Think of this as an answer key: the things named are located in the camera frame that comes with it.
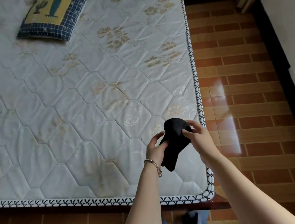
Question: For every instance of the blue yellow cactus cushion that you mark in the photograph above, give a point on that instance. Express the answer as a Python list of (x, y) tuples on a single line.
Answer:
[(52, 15)]

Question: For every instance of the person's right hand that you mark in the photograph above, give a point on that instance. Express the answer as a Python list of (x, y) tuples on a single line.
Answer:
[(204, 143)]

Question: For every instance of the person's right forearm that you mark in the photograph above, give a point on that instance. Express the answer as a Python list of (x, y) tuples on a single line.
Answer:
[(243, 193)]

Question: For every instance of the black sock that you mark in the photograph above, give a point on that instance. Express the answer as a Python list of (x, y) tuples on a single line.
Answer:
[(175, 142)]

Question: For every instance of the person's right thumb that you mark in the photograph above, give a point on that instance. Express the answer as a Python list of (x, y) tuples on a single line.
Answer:
[(188, 134)]

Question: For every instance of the person's left hand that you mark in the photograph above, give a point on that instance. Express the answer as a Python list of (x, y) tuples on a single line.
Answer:
[(153, 150)]

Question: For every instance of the person's left forearm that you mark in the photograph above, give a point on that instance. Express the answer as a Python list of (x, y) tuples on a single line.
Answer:
[(144, 207)]

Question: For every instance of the white quilted floral mattress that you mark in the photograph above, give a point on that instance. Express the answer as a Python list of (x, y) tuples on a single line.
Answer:
[(80, 103)]

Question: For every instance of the person's left thumb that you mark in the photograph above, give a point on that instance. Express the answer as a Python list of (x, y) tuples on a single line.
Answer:
[(157, 136)]

